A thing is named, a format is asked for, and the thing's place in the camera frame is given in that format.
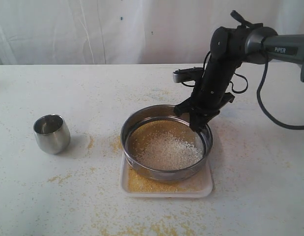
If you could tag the white plastic tray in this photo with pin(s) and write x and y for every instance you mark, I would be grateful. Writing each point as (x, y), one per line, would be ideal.
(198, 186)

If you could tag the white backdrop curtain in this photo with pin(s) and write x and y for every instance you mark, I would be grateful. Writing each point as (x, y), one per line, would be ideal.
(128, 31)

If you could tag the yellow white grain pile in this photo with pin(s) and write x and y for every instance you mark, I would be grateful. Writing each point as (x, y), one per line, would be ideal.
(166, 145)

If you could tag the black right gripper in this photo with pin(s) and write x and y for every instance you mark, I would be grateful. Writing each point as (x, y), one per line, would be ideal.
(209, 94)

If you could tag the stainless steel cup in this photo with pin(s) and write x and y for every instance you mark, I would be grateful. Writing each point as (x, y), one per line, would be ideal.
(52, 133)

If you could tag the round stainless steel sieve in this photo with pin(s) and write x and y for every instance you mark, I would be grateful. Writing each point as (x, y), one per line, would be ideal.
(155, 113)

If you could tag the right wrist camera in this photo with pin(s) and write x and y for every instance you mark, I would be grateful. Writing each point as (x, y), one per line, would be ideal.
(186, 75)

